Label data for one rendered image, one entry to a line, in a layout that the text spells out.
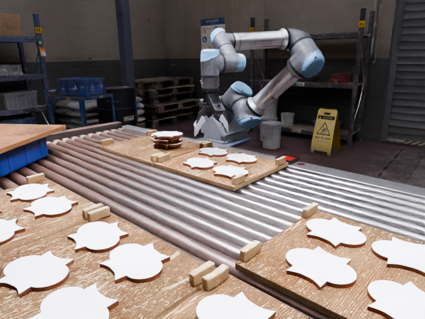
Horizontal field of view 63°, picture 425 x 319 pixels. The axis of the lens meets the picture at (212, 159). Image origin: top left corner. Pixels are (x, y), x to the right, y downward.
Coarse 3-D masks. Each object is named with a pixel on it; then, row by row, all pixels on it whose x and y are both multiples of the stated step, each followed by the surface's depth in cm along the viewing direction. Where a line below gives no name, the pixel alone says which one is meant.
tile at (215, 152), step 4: (204, 148) 157; (208, 148) 156; (212, 148) 156; (216, 148) 156; (200, 152) 151; (204, 152) 151; (208, 152) 150; (212, 152) 150; (216, 152) 150; (220, 152) 150; (224, 152) 150; (208, 156) 148; (212, 156) 147; (216, 156) 147; (220, 156) 147
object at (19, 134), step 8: (0, 128) 158; (8, 128) 158; (16, 128) 158; (24, 128) 158; (32, 128) 158; (40, 128) 157; (48, 128) 157; (56, 128) 158; (64, 128) 164; (0, 136) 144; (8, 136) 143; (16, 136) 143; (24, 136) 143; (32, 136) 143; (40, 136) 147; (0, 144) 130; (8, 144) 130; (16, 144) 133; (0, 152) 125
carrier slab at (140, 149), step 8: (144, 136) 186; (112, 144) 170; (120, 144) 170; (128, 144) 170; (136, 144) 169; (144, 144) 169; (152, 144) 169; (184, 144) 168; (192, 144) 168; (112, 152) 160; (120, 152) 157; (128, 152) 156; (136, 152) 156; (144, 152) 156; (152, 152) 156; (160, 152) 156; (168, 152) 156; (176, 152) 155; (184, 152) 155; (136, 160) 148; (144, 160) 144
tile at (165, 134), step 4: (156, 132) 163; (160, 132) 163; (164, 132) 163; (168, 132) 162; (172, 132) 162; (176, 132) 162; (180, 132) 162; (156, 136) 158; (160, 136) 156; (164, 136) 156; (168, 136) 156; (172, 136) 155; (176, 136) 157; (180, 136) 158
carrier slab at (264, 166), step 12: (180, 156) 149; (192, 156) 148; (204, 156) 148; (168, 168) 135; (180, 168) 133; (252, 168) 132; (264, 168) 132; (276, 168) 133; (204, 180) 123; (216, 180) 120; (228, 180) 120; (252, 180) 122
